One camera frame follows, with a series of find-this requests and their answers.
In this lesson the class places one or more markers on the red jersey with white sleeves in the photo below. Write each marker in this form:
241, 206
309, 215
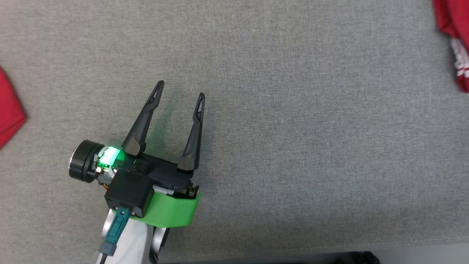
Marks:
454, 22

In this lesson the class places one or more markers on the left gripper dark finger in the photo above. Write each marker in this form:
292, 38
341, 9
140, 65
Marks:
194, 146
141, 128

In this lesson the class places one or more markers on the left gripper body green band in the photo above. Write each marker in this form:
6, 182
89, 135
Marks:
172, 209

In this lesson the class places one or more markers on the red shorts with white stripe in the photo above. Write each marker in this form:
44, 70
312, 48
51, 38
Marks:
9, 113

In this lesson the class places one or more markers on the grey fabric sofa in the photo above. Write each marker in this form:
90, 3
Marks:
293, 146

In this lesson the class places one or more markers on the left gripper black camera box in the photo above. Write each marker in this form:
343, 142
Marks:
128, 192

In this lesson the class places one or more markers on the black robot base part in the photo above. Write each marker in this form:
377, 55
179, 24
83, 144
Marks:
364, 258

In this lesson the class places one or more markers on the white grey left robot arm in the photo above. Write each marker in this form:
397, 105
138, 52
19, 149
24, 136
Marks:
135, 242

